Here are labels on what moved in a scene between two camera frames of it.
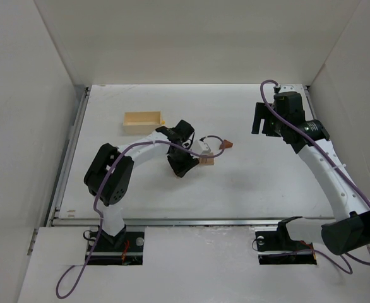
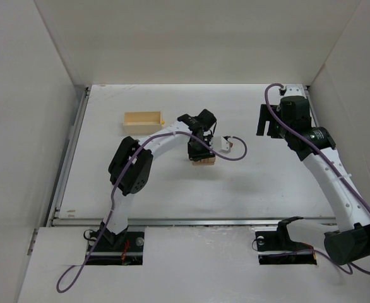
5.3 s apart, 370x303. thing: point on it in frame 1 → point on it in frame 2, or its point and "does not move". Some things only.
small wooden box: (144, 122) does not move
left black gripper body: (181, 164) → (199, 154)
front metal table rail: (204, 222) does not move
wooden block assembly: (206, 161) does not move
